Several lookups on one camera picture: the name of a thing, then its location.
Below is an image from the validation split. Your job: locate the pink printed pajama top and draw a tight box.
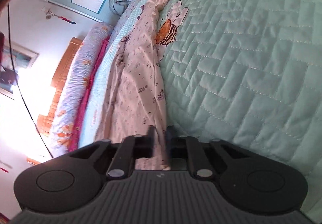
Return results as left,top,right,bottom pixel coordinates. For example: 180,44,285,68
94,0,182,171

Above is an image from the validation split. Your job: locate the red wall ornament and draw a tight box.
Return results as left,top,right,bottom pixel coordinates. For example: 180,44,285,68
52,12,76,25

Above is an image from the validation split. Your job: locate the wooden headboard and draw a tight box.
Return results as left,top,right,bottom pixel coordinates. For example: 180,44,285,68
26,37,83,165

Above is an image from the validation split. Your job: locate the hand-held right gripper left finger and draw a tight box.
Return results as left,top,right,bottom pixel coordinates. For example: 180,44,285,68
68,125,156,180

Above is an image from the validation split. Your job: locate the magenta printed cloth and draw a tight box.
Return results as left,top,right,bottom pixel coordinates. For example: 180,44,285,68
68,35,110,152

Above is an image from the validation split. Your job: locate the framed wall picture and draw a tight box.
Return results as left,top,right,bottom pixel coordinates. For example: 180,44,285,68
0,41,40,100

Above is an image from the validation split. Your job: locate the gold wall hook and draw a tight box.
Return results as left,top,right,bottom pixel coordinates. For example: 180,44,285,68
42,6,54,20

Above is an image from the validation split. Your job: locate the black cable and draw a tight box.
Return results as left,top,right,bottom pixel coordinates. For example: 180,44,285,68
6,4,54,158

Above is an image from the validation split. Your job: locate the heart print bed sheet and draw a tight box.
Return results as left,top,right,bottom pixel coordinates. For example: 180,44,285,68
113,0,161,36

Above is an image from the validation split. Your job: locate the rolled floral duvet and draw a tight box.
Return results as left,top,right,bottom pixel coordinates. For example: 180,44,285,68
49,23,114,150

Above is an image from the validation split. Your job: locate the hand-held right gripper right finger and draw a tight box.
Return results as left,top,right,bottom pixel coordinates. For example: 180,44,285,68
165,125,252,180

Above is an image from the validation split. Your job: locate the green quilted bee blanket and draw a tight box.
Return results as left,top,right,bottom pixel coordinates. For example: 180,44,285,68
78,0,322,224

